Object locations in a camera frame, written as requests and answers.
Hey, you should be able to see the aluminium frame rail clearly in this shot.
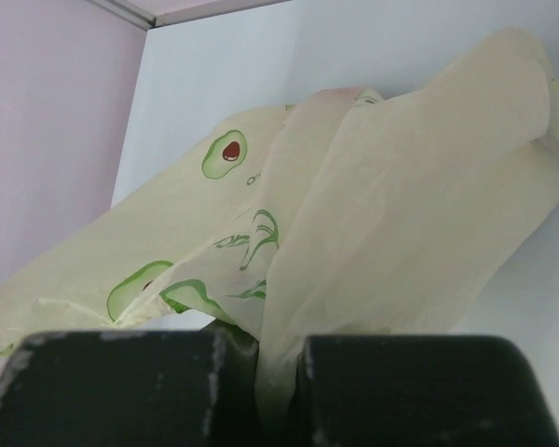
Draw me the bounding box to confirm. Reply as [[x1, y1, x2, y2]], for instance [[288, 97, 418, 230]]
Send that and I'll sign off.
[[90, 0, 283, 31]]

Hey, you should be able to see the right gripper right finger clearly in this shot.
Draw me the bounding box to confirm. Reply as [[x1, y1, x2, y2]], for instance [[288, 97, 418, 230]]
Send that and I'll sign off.
[[291, 335, 559, 446]]

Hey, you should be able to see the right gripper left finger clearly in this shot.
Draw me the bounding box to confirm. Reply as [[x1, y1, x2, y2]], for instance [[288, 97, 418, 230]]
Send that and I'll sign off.
[[0, 329, 261, 446]]

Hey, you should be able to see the yellow-green plastic bag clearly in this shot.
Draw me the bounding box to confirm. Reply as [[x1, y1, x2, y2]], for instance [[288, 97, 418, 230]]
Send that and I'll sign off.
[[0, 27, 559, 418]]

